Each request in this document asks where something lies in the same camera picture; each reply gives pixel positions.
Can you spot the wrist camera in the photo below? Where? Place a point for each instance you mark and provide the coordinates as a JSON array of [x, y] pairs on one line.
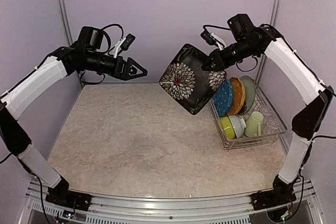
[[211, 38], [122, 45]]

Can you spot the orange polka dot plate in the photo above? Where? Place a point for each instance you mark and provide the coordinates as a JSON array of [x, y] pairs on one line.
[[239, 95]]

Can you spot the clear glass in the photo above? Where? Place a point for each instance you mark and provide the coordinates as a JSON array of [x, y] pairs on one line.
[[266, 111], [271, 126]]

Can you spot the metal wire dish rack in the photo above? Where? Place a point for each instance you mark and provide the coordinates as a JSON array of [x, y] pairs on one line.
[[244, 116]]

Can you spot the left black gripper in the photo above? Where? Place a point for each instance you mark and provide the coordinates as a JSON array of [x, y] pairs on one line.
[[125, 73]]

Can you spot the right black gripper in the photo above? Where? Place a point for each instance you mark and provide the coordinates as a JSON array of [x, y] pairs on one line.
[[220, 60]]

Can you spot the left vertical aluminium post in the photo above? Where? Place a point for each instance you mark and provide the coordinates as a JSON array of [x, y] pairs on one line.
[[65, 21]]

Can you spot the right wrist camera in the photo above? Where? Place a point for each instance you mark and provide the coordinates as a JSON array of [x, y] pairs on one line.
[[211, 38]]

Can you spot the clear glass far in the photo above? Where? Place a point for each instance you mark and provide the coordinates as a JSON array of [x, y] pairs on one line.
[[266, 111]]

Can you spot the light green floral plate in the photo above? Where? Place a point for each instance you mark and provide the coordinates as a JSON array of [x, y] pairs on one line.
[[250, 93]]

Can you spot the right vertical aluminium post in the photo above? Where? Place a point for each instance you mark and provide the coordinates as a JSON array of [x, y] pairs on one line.
[[273, 21]]

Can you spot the clear glass near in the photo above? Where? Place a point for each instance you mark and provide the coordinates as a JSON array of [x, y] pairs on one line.
[[271, 126]]

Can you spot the white patterned bowl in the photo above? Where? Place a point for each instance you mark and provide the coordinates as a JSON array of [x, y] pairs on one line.
[[238, 125]]

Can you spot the blue polka dot plate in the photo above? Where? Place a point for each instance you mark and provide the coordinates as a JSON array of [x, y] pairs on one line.
[[223, 98]]

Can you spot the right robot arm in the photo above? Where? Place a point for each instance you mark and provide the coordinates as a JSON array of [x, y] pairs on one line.
[[267, 40]]

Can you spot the aluminium front frame rail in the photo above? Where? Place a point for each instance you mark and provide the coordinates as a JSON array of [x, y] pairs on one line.
[[236, 208]]

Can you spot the pale green mug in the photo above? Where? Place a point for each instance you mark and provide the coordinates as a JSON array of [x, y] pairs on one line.
[[254, 125]]

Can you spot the black square floral plate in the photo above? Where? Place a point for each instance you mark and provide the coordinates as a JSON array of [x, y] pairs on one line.
[[186, 82]]

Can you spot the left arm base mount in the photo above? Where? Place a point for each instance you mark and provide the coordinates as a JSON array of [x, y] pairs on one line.
[[74, 200]]

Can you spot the vertical aluminium post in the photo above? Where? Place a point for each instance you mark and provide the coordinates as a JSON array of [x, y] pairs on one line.
[[65, 21], [273, 21]]

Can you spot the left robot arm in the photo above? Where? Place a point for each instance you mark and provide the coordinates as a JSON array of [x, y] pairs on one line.
[[92, 51]]

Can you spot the yellow-green bowl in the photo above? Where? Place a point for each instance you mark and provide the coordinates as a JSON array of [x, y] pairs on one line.
[[226, 127]]

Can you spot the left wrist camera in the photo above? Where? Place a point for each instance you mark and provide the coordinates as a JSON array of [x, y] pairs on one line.
[[122, 45]]

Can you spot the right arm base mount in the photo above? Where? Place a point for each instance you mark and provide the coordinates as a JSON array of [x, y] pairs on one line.
[[267, 199]]

